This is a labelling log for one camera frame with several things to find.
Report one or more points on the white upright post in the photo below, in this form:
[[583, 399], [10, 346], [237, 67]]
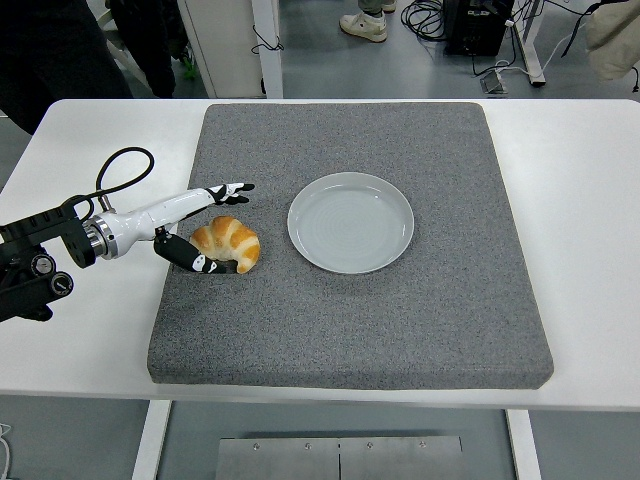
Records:
[[268, 55]]

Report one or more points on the grey metal plate with screws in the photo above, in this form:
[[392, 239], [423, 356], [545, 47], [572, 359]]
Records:
[[340, 457]]

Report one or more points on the person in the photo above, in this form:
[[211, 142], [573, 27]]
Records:
[[50, 50]]

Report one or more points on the grey speckled foam mat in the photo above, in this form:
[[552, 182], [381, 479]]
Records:
[[350, 325]]

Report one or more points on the white cabinet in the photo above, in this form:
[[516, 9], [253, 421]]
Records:
[[225, 45]]

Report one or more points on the green small object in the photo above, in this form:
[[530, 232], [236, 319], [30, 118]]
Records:
[[188, 65]]

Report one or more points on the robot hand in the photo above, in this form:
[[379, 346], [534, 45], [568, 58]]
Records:
[[165, 207]]

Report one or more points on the beige cloth bag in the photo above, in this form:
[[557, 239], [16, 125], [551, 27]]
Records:
[[612, 45]]

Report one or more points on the white desk leg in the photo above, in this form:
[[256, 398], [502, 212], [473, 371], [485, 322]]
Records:
[[531, 45]]

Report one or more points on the grey floor adapter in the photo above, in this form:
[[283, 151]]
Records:
[[494, 82]]

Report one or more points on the black equipment box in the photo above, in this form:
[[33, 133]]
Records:
[[472, 25]]

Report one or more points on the white sneaker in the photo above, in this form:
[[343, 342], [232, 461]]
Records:
[[363, 25]]

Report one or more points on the golden croissant bread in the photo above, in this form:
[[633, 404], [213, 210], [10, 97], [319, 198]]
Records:
[[230, 237]]

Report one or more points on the grey round plate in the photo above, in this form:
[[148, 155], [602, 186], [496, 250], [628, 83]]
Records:
[[350, 225]]

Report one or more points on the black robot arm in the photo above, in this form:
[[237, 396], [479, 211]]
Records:
[[40, 227]]

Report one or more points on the white table leg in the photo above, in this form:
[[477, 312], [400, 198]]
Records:
[[150, 440], [525, 445]]

